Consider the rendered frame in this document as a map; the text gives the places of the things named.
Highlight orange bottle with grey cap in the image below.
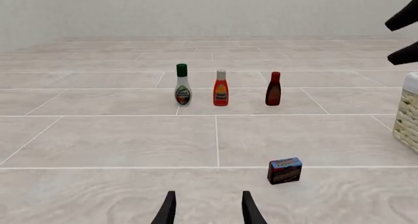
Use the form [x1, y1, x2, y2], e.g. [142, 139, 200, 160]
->
[213, 69, 230, 106]

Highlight chocolate pudding box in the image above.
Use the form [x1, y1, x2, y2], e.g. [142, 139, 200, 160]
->
[267, 156, 303, 185]

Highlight dark red sauce bottle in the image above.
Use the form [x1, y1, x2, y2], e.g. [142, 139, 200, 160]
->
[265, 71, 282, 106]

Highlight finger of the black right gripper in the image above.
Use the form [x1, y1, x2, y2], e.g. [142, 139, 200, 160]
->
[387, 41, 418, 66]
[384, 0, 418, 32]

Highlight woven wicker basket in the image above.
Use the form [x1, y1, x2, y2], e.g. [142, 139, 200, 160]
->
[392, 71, 418, 153]

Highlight white bottle with green cap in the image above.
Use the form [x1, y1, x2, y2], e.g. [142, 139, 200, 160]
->
[174, 63, 192, 106]

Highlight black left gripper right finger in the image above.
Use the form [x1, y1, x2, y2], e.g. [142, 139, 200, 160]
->
[242, 191, 268, 224]

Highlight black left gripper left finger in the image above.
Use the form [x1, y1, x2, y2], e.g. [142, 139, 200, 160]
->
[150, 191, 177, 224]

